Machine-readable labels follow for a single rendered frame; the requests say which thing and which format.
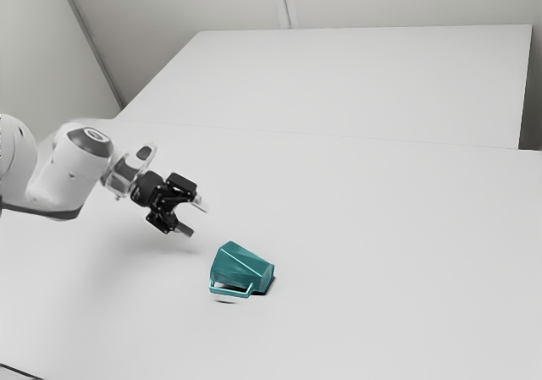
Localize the teal faceted mug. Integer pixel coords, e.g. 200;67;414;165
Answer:
207;240;277;300

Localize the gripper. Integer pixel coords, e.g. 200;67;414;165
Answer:
129;170;210;239

